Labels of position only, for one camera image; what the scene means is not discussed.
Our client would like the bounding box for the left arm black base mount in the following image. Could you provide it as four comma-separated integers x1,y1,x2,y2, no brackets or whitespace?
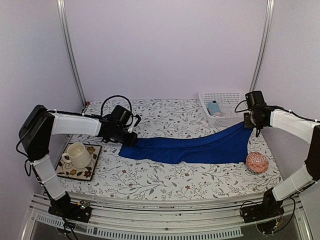
48,192,92,223

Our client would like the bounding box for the floral square coaster tile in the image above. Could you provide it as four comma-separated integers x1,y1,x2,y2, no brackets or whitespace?
55,142,102,182

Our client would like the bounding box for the front aluminium rail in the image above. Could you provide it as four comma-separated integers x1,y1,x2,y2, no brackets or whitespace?
21,193,314,240

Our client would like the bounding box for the red white patterned bowl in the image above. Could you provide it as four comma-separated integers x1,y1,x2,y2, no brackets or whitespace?
245,152,269,174

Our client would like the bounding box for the light blue orange dotted towel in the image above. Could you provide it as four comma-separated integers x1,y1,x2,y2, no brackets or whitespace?
207,100,222,117

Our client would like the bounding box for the aluminium frame post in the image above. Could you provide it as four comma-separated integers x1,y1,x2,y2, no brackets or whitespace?
56,0,87,107
249,0,275,92

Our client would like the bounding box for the white plastic perforated basket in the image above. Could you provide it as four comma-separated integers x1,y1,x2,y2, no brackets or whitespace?
197,91,245,128

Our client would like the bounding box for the cream ribbed mug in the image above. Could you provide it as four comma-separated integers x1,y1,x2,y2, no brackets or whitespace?
61,142,92,169

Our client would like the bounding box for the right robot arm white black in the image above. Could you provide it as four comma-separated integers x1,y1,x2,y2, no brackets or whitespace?
244,90,320,218

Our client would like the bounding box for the left black braided cable loop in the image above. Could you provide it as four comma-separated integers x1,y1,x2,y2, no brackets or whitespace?
100,94,133,117

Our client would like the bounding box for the floral patterned tablecloth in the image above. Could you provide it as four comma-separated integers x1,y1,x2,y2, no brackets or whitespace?
56,98,282,201

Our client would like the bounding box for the right aluminium frame post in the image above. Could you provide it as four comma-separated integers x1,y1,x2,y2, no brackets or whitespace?
249,0,275,92

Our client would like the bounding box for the dark blue towel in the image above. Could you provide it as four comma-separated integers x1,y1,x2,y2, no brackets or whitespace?
118,122,253,164

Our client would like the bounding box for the left aluminium frame post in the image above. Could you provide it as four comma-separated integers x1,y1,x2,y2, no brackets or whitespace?
56,0,87,107

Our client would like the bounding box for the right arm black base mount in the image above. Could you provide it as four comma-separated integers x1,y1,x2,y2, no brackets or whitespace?
239,188,285,223

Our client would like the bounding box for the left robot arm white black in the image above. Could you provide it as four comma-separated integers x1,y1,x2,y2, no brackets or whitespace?
17,104,141,217

